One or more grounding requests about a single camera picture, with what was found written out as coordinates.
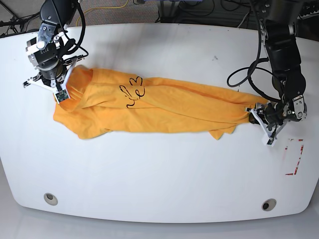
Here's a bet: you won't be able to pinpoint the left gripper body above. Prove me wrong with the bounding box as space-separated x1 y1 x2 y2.
245 103 287 139

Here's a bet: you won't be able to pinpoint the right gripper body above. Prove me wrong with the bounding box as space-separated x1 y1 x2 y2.
23 56 85 95

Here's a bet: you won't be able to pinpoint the yellow Smile T-shirt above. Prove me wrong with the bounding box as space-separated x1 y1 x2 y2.
53 66 267 139

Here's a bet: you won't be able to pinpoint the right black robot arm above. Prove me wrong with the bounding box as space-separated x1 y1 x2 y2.
23 0 89 102

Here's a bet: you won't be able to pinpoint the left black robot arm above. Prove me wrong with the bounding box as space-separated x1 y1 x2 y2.
248 0 307 145

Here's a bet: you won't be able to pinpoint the red tape rectangle marking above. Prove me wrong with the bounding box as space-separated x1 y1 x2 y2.
283 138 304 176

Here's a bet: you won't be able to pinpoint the black tripod legs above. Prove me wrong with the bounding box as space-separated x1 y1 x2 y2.
0 0 40 36

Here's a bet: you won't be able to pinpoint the right table grommet hole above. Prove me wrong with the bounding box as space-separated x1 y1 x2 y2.
262 199 277 212

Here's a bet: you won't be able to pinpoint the table grommet hole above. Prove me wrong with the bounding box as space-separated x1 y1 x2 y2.
44 193 58 206
262 199 277 212

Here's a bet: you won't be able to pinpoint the left table grommet hole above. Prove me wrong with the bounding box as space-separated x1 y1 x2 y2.
44 193 58 206

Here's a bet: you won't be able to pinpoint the yellow floor cable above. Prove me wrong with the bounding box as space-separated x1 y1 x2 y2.
74 0 129 25

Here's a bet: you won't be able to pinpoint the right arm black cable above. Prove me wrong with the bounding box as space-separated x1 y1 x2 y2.
61 0 90 63

